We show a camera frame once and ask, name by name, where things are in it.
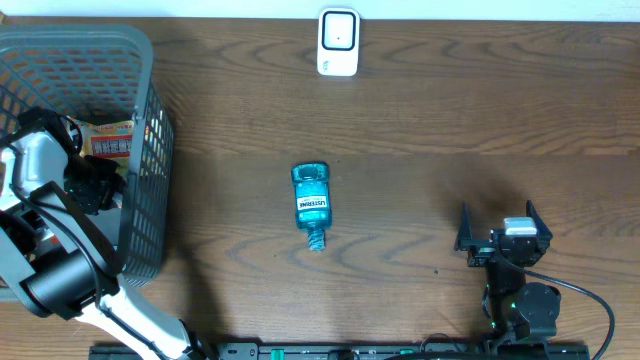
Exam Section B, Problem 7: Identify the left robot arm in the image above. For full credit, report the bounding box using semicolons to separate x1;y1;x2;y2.
1;107;217;359

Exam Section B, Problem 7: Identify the yellow snack bag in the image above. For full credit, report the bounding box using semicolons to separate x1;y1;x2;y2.
78;120;134;177

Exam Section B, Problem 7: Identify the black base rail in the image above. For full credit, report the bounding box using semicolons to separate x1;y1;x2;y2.
89;341;591;360

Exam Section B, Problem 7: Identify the black cable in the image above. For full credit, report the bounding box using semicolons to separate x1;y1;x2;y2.
494;249;616;360

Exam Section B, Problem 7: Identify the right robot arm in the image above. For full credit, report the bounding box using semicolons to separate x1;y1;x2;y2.
455;201;561;351

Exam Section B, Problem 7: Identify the grey plastic shopping basket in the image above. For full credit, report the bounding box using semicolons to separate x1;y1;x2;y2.
1;25;174;287

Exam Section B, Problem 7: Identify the blue mouthwash bottle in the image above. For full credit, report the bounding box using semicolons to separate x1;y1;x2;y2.
291;162;332;252

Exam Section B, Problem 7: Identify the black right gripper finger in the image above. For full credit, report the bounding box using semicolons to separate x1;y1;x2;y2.
454;203;473;251
526;200;553;245

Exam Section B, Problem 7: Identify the white barcode scanner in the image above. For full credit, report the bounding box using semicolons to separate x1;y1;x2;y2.
317;8;361;77

